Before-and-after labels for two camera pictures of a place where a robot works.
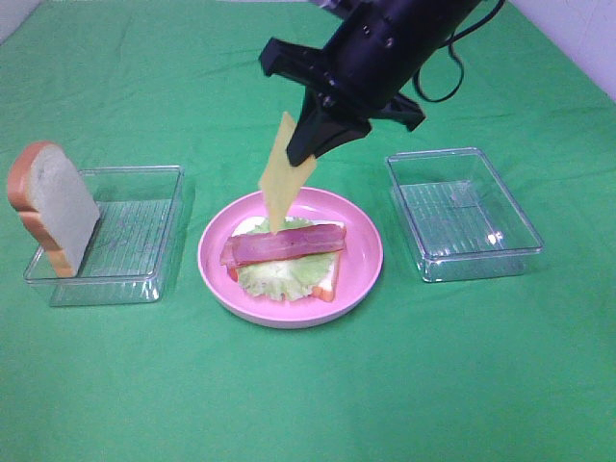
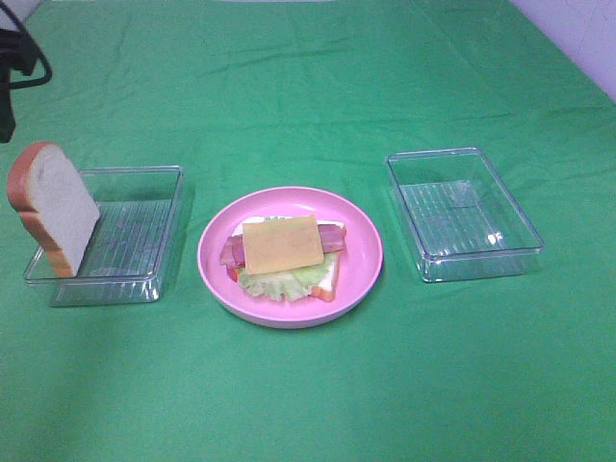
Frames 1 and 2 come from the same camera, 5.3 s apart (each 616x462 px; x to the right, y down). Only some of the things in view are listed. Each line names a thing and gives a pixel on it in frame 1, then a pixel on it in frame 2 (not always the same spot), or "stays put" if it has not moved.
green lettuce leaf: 285,280 stays put
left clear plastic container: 130,255 stays put
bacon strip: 228,259 to 232,250
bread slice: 54,204 stays put
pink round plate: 359,268 stays put
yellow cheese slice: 280,180 to 281,243
